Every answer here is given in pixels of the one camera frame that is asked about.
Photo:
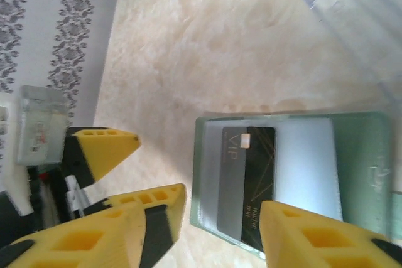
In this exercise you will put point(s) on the black credit card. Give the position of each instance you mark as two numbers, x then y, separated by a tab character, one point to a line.
260	170

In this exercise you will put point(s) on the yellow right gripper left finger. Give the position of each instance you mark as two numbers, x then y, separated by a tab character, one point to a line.
78	249

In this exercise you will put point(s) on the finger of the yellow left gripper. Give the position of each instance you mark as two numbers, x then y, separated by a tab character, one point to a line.
163	217
106	148

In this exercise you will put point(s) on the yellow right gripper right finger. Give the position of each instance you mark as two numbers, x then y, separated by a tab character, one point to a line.
314	249

